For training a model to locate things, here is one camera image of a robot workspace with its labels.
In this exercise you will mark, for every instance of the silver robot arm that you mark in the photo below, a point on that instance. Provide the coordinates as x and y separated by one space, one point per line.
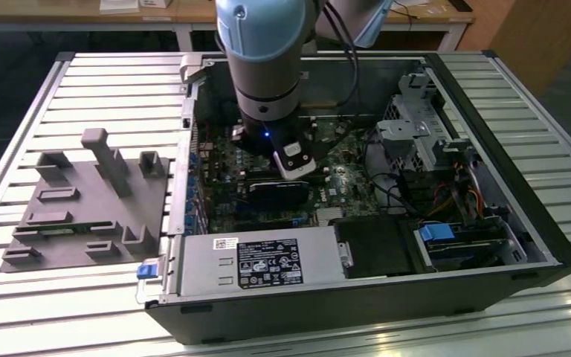
266 56

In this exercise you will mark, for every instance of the black RAM slot bank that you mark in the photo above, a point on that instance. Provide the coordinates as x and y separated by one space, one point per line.
258 174

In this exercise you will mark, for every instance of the black graphics card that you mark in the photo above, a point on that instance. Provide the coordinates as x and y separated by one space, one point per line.
278 195

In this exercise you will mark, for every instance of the green motherboard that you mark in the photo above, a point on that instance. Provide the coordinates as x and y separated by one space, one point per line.
345 178

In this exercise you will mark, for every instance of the silver chipset heatsink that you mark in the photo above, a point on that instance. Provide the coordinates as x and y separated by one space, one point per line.
330 215

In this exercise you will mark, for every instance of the metal disk bay cage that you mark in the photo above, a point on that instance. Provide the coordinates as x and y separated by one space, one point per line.
405 137

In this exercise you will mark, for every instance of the grey power supply unit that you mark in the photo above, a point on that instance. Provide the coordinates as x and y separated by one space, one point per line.
206 267

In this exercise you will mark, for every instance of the black drive bay box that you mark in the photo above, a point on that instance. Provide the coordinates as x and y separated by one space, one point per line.
375 245

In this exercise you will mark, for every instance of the grey parts rack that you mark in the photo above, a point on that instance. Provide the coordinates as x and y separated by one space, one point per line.
92 208

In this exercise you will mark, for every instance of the white box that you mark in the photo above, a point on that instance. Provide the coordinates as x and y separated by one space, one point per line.
154 3
116 5

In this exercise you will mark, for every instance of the blue case latch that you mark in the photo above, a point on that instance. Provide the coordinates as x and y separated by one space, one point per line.
147 271

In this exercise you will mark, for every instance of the blue disk carrier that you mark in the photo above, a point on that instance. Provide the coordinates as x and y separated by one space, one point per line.
440 232

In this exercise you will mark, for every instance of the green RAM stick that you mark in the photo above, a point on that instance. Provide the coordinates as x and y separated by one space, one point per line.
60 232

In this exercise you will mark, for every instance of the wooden desk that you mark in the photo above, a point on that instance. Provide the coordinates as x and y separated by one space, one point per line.
67 16

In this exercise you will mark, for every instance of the black PC case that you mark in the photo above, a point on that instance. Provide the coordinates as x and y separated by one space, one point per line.
315 320

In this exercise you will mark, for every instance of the disk drive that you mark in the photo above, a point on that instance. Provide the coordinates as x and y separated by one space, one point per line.
469 243

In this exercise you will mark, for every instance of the wooden cabinet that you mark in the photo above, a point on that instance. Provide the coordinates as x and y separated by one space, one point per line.
549 37

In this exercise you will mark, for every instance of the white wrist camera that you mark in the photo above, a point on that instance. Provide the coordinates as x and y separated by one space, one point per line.
293 163

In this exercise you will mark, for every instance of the small metal latch bracket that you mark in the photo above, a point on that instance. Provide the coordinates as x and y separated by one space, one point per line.
346 254

